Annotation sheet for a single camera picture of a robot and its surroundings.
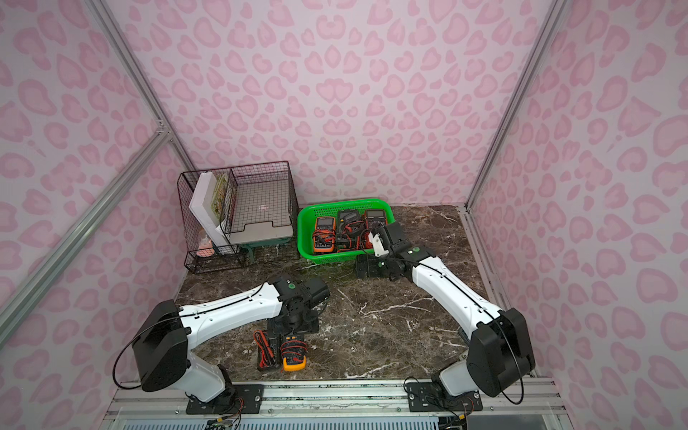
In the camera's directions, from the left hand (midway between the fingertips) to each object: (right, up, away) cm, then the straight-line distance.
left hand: (304, 329), depth 80 cm
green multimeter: (+14, +29, +15) cm, 36 cm away
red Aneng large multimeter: (+23, +33, +23) cm, 47 cm away
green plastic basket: (-4, +31, +26) cm, 41 cm away
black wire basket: (-15, +32, +8) cm, 37 cm away
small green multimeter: (+18, +20, -8) cm, 28 cm away
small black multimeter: (-10, -5, -2) cm, 11 cm away
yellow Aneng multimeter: (-3, -6, -2) cm, 7 cm away
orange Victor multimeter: (+4, +28, +21) cm, 35 cm away
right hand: (+18, +18, +3) cm, 26 cm away
